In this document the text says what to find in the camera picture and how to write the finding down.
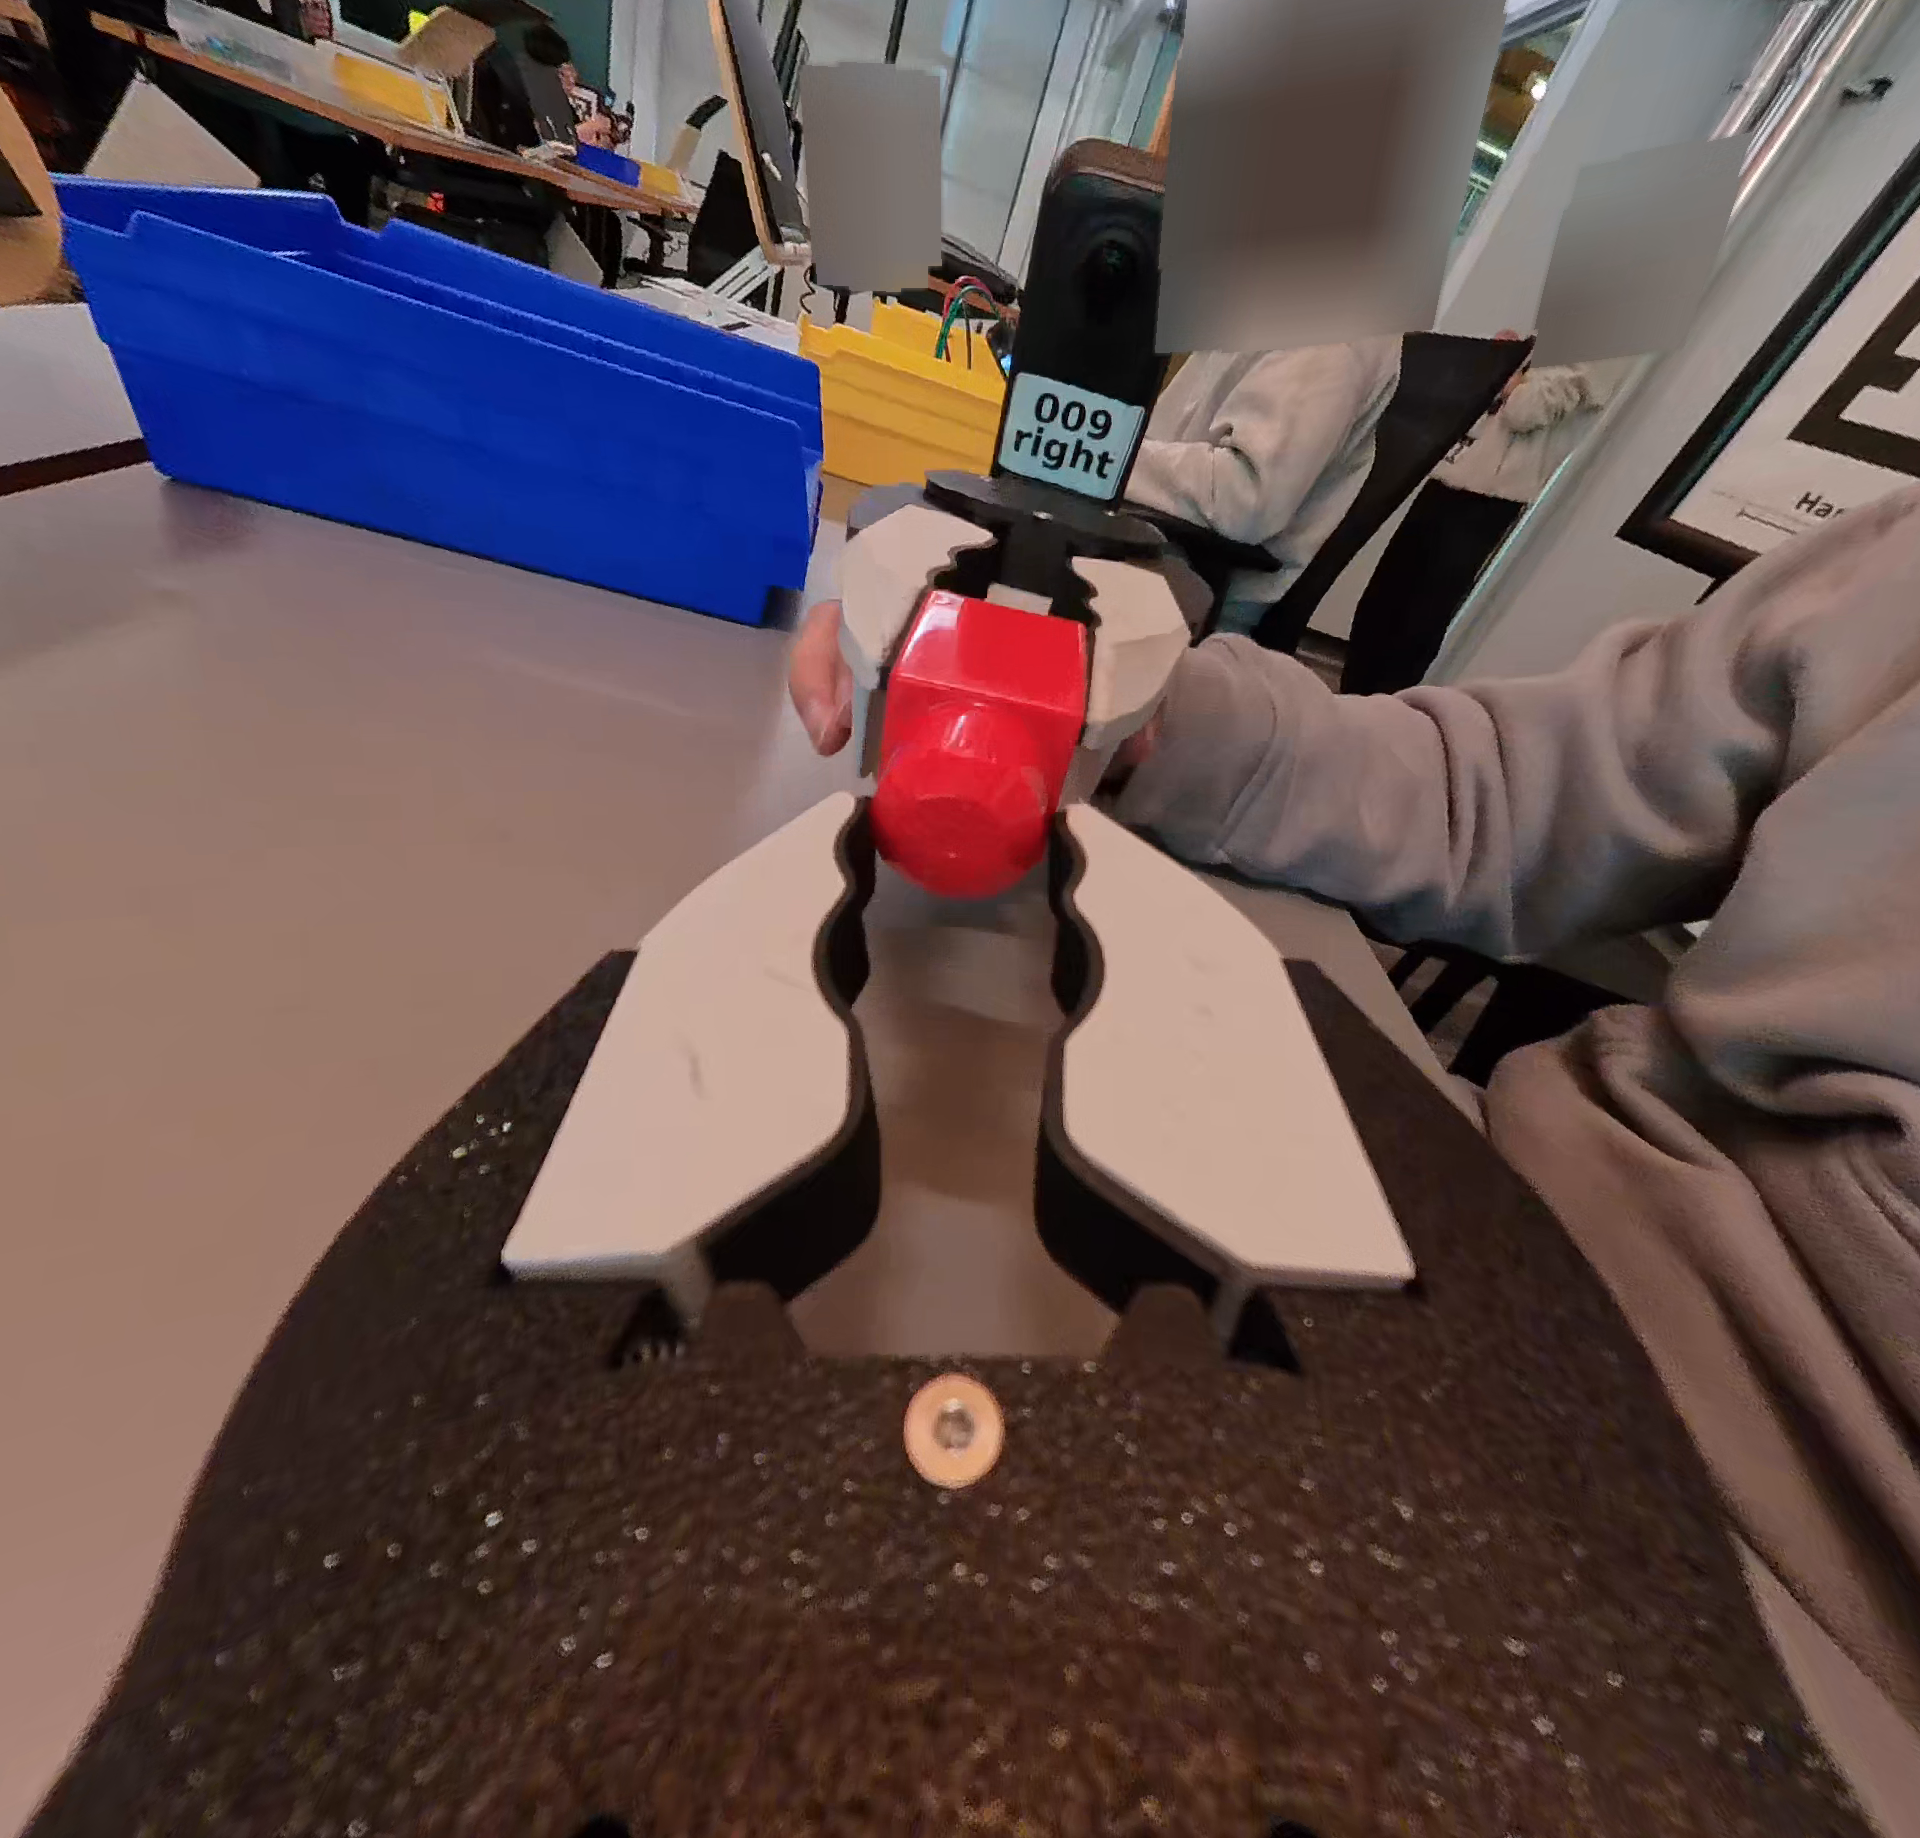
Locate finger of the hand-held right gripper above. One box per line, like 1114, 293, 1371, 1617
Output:
1067, 554, 1204, 808
837, 495, 964, 800

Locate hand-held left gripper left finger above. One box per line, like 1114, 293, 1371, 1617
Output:
499, 790, 884, 1312

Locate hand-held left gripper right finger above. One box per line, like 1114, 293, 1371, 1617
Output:
1035, 806, 1424, 1296

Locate red plastic block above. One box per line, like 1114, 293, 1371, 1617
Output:
870, 589, 1094, 905

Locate person's right forearm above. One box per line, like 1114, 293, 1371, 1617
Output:
1117, 484, 1920, 971

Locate grey desk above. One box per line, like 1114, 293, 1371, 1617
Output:
0, 299, 1487, 1838

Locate person's right hand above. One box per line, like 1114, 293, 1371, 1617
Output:
787, 601, 1193, 808

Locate black office chair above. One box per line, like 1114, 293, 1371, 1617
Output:
1291, 330, 1535, 696

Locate tilted display board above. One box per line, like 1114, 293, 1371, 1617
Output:
691, 0, 820, 272

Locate blue plastic bin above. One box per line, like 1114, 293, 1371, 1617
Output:
51, 173, 828, 629

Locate person's grey sweatshirt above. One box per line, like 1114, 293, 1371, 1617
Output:
1483, 758, 1920, 1741

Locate framed marker poster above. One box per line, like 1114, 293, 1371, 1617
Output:
1619, 143, 1920, 582

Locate cardboard box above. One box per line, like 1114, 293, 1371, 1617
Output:
396, 0, 560, 78

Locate small yellow plastic bin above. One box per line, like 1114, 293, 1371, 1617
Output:
322, 44, 458, 132

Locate silver metal pipe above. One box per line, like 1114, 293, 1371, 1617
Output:
1747, 0, 1920, 146

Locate green wire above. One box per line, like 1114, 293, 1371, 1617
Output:
933, 275, 1010, 367

